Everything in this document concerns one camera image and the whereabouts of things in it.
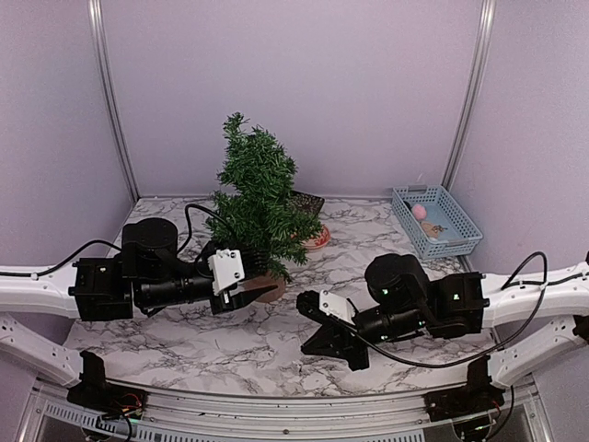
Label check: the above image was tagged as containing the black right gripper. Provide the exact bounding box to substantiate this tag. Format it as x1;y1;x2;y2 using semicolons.
301;305;429;373

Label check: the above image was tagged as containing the small green christmas tree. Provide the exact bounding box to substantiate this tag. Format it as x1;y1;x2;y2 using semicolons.
207;111;322;304

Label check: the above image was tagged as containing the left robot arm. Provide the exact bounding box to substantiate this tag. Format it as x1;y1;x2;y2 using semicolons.
1;217;275;322

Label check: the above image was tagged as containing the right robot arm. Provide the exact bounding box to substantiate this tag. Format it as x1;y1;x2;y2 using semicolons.
296;253;588;413

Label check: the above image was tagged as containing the orange white patterned bowl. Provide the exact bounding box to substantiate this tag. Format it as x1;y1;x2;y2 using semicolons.
288;223;331;252

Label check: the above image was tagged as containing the black floral square plate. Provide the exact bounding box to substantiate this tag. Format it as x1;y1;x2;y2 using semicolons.
291;191;325;216

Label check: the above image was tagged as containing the beige fabric ornament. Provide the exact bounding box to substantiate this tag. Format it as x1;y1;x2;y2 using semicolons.
420;221;446;240

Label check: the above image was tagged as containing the pink pompom ornament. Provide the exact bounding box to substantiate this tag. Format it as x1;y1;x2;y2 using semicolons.
411;204;427;221

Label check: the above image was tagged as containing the light blue perforated basket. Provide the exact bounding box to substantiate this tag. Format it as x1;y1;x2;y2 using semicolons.
391;185;483;261

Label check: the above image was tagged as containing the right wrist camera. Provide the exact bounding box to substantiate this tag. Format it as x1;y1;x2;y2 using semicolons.
318;290;354;324

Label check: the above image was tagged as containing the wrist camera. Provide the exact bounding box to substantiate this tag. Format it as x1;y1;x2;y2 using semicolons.
318;290;354;324
207;249;245;296

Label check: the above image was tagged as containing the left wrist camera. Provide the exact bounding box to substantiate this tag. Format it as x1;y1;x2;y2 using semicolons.
207;249;245;296

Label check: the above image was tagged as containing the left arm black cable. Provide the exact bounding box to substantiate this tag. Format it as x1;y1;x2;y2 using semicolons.
0;204;231;280

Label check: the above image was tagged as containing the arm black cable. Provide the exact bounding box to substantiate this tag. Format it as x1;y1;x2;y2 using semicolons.
344;250;551;369
0;204;231;280

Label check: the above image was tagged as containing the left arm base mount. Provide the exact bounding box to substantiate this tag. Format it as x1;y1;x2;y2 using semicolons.
66;351;147;420

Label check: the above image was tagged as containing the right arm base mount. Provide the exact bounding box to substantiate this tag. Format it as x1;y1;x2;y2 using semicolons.
423;355;505;422

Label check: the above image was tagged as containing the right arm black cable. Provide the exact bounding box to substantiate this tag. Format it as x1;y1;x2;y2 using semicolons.
344;250;551;369

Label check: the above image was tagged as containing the front aluminium rail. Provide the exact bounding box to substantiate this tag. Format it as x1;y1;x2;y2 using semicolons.
16;378;553;441

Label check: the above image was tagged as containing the left aluminium frame post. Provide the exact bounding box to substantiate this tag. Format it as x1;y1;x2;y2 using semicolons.
87;0;140;204

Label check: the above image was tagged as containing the aluminium frame post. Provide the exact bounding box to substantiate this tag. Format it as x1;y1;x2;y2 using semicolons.
441;0;497;191
87;0;140;204

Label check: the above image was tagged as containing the right aluminium frame post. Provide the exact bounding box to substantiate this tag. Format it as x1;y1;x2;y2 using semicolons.
441;0;497;191

